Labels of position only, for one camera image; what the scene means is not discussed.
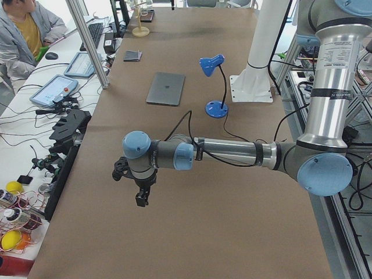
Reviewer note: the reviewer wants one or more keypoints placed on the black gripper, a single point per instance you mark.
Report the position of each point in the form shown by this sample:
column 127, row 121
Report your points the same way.
column 144, row 185

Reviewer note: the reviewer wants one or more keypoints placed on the grey laptop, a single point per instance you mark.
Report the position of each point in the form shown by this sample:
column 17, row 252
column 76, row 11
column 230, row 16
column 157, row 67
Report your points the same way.
column 166, row 89

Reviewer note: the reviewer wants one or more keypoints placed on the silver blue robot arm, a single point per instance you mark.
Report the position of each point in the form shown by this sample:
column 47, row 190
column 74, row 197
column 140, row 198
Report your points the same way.
column 317, row 159

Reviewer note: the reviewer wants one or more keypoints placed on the black notched rack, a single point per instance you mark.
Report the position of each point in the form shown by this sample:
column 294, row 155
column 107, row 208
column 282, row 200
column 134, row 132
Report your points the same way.
column 65, row 128

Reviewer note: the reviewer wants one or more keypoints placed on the blue desk lamp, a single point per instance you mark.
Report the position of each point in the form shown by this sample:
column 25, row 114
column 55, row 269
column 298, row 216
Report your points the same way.
column 217, row 91

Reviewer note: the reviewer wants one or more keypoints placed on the orange fruit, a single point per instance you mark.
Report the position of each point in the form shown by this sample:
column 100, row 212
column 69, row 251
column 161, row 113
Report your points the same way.
column 24, row 241

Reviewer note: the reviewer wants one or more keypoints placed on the yellow ball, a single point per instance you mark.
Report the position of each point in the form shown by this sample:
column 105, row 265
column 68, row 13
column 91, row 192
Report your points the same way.
column 14, row 187

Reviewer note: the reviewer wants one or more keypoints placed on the white labelled bottle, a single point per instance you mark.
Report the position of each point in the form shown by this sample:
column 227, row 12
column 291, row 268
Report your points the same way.
column 7, row 199

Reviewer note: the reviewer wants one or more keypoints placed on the teach pendant tablet near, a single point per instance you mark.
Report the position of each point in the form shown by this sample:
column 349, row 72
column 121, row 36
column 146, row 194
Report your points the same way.
column 54, row 91

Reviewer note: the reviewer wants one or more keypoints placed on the teach pendant tablet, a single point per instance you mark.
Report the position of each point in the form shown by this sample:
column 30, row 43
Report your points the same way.
column 80, row 66
column 54, row 91

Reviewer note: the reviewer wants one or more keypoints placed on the dark grey wallet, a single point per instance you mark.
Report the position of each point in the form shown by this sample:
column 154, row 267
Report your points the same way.
column 132, row 56

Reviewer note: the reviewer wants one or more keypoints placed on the yellow lemon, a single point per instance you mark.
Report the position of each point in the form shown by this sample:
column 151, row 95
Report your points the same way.
column 11, row 240

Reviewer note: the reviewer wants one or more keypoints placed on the teach pendant tablet far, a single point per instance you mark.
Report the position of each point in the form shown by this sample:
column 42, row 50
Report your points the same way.
column 80, row 66

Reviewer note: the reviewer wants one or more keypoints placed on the black power adapter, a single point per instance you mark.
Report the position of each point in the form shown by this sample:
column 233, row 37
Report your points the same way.
column 109, row 44

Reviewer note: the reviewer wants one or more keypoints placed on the wooden stand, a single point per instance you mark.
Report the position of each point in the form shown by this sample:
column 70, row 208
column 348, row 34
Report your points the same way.
column 139, row 6

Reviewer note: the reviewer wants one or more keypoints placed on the black computer mouse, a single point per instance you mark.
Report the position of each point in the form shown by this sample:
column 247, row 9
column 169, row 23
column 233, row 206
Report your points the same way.
column 51, row 56

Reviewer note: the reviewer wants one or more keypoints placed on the black keyboard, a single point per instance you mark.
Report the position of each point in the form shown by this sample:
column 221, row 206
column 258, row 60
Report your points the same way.
column 96, row 30

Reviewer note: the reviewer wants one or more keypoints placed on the dark tray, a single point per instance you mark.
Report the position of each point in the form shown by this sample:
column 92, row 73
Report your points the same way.
column 147, row 16

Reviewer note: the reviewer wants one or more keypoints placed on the person in grey jacket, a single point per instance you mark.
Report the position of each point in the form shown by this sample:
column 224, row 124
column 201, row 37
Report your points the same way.
column 26, row 27

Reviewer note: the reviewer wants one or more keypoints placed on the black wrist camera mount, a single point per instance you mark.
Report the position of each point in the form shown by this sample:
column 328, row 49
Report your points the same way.
column 121, row 169

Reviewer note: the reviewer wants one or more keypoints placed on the copper wire basket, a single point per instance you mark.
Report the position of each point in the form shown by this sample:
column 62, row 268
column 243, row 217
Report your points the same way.
column 26, row 217

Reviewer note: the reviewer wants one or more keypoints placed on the aluminium frame post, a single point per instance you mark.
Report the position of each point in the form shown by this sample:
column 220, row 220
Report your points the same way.
column 77, row 15

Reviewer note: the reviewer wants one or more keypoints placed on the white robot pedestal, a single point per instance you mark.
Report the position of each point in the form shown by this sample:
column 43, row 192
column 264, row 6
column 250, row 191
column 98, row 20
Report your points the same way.
column 253, row 83

